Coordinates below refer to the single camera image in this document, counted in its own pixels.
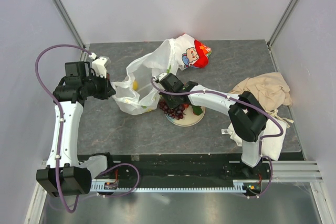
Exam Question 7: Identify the yellow fake pear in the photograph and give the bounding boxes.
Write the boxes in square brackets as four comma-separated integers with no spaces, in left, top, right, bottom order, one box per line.
[133,81,138,91]

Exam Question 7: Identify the white printed plastic bag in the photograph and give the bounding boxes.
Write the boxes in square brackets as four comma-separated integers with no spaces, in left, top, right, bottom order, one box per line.
[110,38,178,116]

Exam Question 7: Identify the purple fake grapes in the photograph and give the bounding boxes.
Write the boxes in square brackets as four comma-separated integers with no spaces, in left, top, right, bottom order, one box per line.
[158,100,185,120]

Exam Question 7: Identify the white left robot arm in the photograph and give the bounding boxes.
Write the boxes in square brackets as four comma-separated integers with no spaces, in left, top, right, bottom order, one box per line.
[36,57,116,197]

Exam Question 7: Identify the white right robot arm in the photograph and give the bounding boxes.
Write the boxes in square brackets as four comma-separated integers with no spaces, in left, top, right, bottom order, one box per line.
[152,73,268,179]

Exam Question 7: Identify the white red cartoon cloth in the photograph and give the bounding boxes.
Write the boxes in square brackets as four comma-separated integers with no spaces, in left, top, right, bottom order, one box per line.
[174,34,212,71]

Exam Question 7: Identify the blue and cream plate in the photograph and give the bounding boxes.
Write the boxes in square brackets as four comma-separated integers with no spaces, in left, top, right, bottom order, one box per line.
[166,105,206,127]

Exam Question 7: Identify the small clear plastic clip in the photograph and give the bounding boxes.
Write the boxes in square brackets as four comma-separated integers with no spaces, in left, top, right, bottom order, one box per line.
[221,129,232,135]

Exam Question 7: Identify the beige crumpled cloth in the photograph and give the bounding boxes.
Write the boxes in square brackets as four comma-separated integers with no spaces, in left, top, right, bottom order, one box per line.
[229,72,292,111]

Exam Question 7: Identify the white folded towel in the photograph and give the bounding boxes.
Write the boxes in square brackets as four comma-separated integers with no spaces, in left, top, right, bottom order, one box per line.
[228,119,287,161]

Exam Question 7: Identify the left aluminium floor rails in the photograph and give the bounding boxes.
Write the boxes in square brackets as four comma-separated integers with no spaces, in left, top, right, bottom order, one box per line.
[24,161,57,224]

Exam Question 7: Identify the aluminium floor rails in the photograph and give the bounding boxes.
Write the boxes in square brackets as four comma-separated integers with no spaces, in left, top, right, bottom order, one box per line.
[272,161,323,183]
[24,161,57,224]

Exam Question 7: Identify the right aluminium floor rails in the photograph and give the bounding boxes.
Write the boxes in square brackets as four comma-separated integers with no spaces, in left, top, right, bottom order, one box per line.
[272,161,323,183]

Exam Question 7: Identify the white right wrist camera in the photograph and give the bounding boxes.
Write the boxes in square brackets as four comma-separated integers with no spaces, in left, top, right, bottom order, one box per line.
[153,72,168,83]

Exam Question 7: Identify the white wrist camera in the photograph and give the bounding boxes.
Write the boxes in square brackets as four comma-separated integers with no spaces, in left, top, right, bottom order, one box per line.
[88,53,110,79]
[153,72,168,83]

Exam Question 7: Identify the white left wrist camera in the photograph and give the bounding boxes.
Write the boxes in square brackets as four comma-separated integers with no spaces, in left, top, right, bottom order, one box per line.
[88,53,110,79]

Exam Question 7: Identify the left aluminium frame post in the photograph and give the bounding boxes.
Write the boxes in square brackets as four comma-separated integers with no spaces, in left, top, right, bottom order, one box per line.
[52,0,86,48]

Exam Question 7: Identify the aluminium frame post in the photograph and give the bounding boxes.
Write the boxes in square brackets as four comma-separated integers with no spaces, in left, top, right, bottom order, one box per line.
[52,0,86,48]
[267,0,300,50]

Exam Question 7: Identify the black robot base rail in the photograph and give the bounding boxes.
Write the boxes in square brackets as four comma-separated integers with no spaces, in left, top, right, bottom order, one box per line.
[104,153,271,187]

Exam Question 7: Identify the white slotted cable duct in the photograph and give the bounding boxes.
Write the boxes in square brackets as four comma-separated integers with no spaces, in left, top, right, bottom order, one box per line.
[90,179,246,194]

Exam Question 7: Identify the right aluminium frame post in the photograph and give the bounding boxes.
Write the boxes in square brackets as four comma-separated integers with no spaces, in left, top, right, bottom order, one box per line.
[267,0,300,50]

